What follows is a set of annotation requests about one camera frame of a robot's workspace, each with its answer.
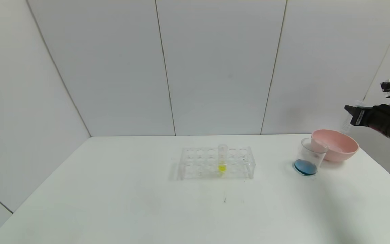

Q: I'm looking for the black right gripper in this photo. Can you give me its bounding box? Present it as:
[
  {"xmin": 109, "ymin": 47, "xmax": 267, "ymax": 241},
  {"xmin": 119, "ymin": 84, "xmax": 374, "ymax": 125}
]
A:
[{"xmin": 344, "ymin": 104, "xmax": 390, "ymax": 136}]

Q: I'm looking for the test tube with blue pigment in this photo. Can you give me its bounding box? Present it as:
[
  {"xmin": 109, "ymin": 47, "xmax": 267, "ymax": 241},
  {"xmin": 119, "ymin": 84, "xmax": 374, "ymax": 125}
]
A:
[{"xmin": 340, "ymin": 100, "xmax": 365, "ymax": 133}]

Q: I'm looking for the test tube with yellow pigment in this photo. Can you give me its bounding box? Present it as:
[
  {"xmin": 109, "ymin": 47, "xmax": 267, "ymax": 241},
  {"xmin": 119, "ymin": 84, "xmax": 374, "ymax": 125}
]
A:
[{"xmin": 218, "ymin": 144, "xmax": 229, "ymax": 172}]

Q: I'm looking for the clear plastic test tube rack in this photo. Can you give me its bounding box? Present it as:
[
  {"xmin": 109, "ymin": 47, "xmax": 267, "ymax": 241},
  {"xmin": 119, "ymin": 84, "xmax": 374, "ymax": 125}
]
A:
[{"xmin": 178, "ymin": 146, "xmax": 256, "ymax": 180}]

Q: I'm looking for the pink bowl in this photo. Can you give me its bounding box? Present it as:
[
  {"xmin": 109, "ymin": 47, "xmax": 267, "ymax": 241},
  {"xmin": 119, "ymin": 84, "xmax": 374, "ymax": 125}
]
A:
[{"xmin": 311, "ymin": 130, "xmax": 359, "ymax": 162}]

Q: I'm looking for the clear plastic beaker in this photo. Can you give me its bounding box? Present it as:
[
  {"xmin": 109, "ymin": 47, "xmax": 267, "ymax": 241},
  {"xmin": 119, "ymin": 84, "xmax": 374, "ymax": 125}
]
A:
[{"xmin": 293, "ymin": 138, "xmax": 327, "ymax": 177}]

